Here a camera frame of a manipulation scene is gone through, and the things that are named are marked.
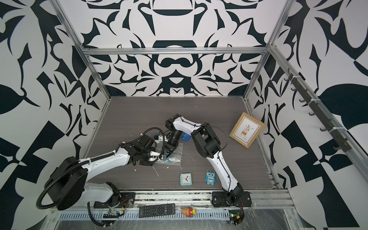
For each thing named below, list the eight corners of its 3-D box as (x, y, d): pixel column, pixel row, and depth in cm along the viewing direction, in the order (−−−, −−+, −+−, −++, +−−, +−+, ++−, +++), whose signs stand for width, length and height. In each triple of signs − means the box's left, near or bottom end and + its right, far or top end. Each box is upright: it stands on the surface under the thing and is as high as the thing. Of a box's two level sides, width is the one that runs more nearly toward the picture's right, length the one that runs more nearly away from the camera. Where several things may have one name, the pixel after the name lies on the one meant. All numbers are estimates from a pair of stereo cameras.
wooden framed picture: (228, 135, 100) (234, 121, 88) (237, 125, 105) (244, 111, 93) (247, 149, 94) (257, 136, 81) (255, 138, 99) (266, 125, 86)
